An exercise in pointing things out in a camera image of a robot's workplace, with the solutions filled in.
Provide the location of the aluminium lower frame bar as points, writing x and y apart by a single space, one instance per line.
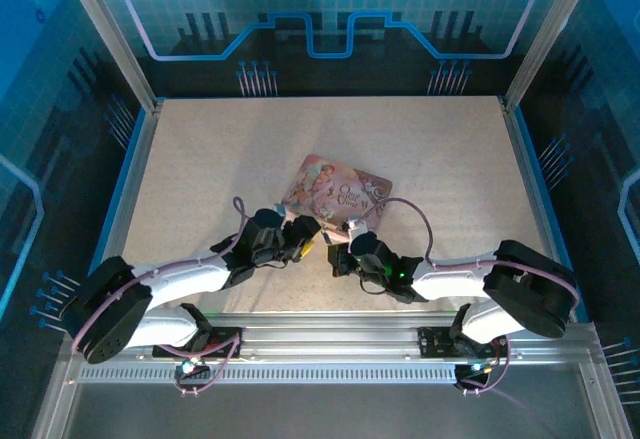
605 404
55 399

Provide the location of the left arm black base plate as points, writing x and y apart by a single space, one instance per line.
165 353

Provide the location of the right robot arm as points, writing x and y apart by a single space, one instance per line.
520 279

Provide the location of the aluminium upright post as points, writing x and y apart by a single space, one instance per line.
112 39
550 34

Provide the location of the aluminium front rail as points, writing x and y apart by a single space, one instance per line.
330 334

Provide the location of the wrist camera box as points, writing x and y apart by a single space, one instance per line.
359 228
280 213

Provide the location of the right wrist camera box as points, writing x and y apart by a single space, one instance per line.
359 228

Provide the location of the aluminium side rail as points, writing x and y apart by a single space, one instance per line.
135 179
520 159

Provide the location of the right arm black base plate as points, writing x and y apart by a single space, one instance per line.
430 344

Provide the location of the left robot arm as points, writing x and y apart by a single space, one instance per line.
115 319

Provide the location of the pink illustrated diary book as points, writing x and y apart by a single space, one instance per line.
330 184

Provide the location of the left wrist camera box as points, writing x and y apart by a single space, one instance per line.
280 213

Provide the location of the lit power connector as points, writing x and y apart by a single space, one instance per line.
189 366
476 368

